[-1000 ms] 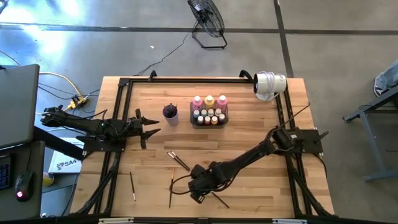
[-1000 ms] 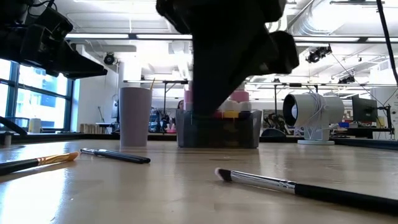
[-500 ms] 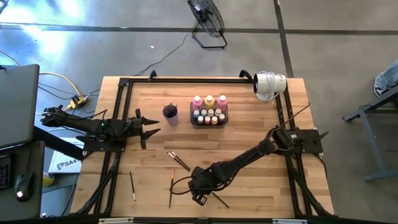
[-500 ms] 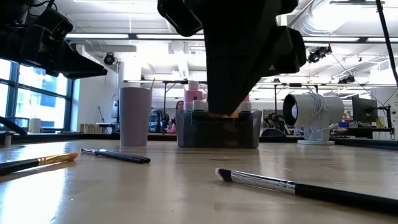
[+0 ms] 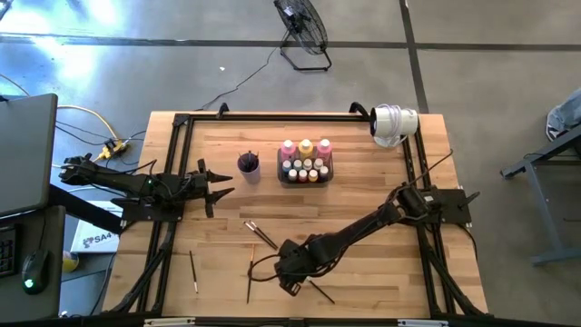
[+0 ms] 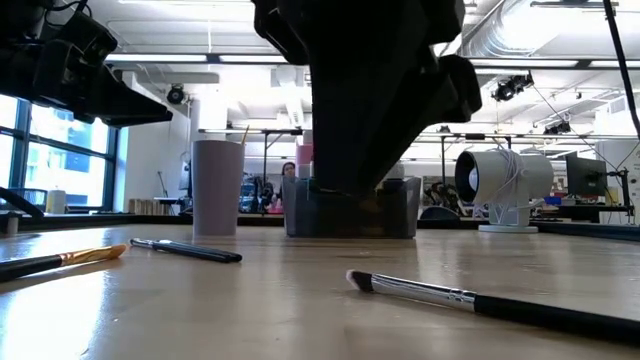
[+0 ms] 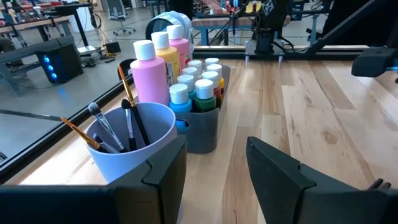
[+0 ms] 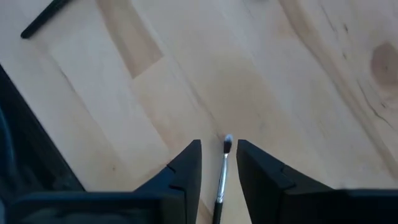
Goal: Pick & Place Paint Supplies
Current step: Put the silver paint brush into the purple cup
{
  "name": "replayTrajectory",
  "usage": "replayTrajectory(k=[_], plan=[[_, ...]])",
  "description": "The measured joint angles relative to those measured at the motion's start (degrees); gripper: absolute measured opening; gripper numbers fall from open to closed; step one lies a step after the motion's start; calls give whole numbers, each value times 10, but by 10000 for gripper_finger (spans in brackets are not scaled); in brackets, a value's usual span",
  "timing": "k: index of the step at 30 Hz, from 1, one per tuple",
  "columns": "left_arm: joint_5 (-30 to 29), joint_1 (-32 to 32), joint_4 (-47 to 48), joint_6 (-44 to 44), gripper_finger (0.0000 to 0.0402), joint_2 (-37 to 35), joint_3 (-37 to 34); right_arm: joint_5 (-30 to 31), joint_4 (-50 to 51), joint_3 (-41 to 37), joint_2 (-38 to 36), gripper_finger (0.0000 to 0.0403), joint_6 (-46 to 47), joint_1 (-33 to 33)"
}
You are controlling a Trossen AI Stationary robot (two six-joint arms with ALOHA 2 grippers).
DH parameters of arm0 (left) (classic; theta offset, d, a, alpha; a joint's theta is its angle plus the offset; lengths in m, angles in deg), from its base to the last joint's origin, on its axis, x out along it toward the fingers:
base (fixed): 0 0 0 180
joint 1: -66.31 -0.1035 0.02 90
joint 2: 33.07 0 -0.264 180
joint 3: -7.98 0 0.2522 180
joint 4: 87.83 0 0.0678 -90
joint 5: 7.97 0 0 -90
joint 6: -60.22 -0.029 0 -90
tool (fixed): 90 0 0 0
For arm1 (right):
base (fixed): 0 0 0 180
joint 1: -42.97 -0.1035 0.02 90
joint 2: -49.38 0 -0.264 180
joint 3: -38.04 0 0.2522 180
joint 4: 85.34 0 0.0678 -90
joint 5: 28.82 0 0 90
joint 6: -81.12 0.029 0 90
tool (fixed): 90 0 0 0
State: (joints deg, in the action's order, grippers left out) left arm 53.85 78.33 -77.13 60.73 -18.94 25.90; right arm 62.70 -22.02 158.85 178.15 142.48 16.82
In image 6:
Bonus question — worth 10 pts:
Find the black computer monitor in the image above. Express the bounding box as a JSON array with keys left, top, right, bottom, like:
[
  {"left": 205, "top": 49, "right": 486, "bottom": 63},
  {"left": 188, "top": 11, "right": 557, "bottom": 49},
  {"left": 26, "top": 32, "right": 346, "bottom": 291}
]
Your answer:
[{"left": 565, "top": 152, "right": 609, "bottom": 199}]

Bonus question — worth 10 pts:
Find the small black overhead camera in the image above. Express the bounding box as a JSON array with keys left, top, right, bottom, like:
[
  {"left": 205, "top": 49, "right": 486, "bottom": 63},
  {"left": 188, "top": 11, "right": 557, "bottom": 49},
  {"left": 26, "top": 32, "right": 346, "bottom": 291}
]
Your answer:
[{"left": 165, "top": 84, "right": 186, "bottom": 106}]

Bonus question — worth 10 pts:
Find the large pink paint bottle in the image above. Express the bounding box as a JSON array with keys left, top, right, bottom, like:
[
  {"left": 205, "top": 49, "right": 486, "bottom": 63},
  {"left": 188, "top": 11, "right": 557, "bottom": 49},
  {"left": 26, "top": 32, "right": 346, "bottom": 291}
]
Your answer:
[{"left": 295, "top": 129, "right": 315, "bottom": 166}]

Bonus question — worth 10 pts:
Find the small black-tip paintbrush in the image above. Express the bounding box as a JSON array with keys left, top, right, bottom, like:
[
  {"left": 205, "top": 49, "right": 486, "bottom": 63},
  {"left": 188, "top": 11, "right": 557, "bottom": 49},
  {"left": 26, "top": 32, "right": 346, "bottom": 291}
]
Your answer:
[{"left": 128, "top": 237, "right": 244, "bottom": 261}]

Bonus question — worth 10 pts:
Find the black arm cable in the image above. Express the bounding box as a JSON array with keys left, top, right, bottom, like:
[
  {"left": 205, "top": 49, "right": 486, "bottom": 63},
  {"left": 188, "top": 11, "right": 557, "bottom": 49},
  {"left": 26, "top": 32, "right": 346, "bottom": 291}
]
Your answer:
[
  {"left": 601, "top": 0, "right": 640, "bottom": 139},
  {"left": 47, "top": 0, "right": 91, "bottom": 16}
]

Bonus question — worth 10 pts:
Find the white cup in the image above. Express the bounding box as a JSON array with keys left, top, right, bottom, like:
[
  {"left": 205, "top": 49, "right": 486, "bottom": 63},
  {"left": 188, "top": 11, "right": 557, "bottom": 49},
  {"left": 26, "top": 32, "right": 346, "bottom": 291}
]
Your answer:
[{"left": 191, "top": 139, "right": 246, "bottom": 237}]

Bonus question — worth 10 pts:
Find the black ceiling-mounted device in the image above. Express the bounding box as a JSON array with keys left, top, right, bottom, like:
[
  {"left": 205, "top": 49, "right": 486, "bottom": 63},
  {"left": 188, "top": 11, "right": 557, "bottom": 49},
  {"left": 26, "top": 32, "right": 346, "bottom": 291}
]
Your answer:
[
  {"left": 491, "top": 72, "right": 535, "bottom": 104},
  {"left": 543, "top": 119, "right": 572, "bottom": 136}
]

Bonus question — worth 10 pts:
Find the overhead frame bar with lights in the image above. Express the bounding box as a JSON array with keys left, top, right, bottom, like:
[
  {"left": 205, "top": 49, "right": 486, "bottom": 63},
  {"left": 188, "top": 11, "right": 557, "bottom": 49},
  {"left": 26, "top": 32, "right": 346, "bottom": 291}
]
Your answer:
[{"left": 103, "top": 51, "right": 640, "bottom": 70}]

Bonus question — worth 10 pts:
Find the silver ceiling air duct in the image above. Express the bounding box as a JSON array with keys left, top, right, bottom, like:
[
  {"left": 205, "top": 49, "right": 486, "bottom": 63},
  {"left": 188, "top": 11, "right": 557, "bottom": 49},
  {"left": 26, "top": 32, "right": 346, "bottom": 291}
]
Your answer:
[{"left": 459, "top": 0, "right": 591, "bottom": 104}]

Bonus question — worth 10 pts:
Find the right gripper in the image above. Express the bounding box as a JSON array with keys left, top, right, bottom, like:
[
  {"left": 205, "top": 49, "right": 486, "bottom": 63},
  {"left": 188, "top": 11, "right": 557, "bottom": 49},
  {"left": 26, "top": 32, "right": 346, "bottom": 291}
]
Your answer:
[{"left": 252, "top": 0, "right": 484, "bottom": 200}]

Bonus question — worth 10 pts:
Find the white fan cord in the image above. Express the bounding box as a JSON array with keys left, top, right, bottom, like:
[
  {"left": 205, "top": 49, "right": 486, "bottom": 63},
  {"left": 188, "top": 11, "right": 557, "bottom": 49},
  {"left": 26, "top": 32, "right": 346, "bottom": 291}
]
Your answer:
[{"left": 492, "top": 144, "right": 546, "bottom": 224}]

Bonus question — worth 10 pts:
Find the white cylindrical desk fan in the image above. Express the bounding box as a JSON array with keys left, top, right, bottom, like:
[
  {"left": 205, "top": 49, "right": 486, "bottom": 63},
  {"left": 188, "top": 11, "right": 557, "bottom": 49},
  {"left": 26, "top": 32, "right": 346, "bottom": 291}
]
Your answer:
[{"left": 453, "top": 148, "right": 555, "bottom": 235}]

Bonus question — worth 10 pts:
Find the dark-framed window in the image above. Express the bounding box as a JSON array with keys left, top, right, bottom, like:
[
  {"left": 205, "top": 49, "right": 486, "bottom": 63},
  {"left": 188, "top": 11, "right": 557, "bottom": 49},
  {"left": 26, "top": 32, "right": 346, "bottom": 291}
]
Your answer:
[{"left": 0, "top": 94, "right": 121, "bottom": 214}]

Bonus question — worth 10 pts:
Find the white canister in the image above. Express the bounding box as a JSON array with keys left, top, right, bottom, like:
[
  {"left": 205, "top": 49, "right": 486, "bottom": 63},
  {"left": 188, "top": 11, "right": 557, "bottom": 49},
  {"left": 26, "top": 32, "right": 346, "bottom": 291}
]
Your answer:
[{"left": 46, "top": 189, "right": 67, "bottom": 215}]

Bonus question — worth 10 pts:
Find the black chair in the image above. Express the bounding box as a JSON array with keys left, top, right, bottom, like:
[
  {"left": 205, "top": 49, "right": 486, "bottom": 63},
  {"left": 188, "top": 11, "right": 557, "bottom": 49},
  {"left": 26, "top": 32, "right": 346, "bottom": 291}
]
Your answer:
[{"left": 419, "top": 205, "right": 461, "bottom": 222}]

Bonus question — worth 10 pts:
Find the orange-handled paintbrush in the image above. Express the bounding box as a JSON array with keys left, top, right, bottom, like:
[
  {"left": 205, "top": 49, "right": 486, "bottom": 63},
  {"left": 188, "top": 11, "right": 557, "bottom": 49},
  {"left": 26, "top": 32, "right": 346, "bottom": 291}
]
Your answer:
[{"left": 0, "top": 243, "right": 129, "bottom": 284}]

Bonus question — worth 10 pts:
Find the grey-blue paint bottle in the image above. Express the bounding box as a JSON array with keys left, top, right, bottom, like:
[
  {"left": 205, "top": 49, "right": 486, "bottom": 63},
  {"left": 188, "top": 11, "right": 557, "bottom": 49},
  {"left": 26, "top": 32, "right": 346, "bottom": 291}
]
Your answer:
[{"left": 297, "top": 162, "right": 313, "bottom": 194}]

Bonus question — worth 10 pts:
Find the wooden slat crate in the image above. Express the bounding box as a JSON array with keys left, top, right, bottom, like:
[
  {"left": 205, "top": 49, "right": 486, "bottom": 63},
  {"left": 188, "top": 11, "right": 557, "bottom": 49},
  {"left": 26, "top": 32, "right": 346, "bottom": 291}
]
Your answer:
[{"left": 127, "top": 198, "right": 170, "bottom": 216}]

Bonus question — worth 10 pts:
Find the wide silver-ferrule paintbrush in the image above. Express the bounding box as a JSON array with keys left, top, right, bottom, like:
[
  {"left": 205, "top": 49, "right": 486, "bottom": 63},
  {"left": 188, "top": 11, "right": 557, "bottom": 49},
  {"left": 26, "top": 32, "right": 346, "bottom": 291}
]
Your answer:
[{"left": 345, "top": 268, "right": 640, "bottom": 347}]

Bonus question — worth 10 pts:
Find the grey-tipped black-handle paintbrush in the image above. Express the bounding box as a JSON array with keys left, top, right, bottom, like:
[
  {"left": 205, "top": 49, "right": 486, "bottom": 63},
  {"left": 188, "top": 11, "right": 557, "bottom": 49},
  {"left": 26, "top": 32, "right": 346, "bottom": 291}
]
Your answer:
[{"left": 130, "top": 239, "right": 242, "bottom": 265}]

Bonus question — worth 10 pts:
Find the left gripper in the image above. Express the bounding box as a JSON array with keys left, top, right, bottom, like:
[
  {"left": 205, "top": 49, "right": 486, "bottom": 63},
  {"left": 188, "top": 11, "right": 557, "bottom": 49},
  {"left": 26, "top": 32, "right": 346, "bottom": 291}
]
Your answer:
[{"left": 0, "top": 0, "right": 174, "bottom": 129}]

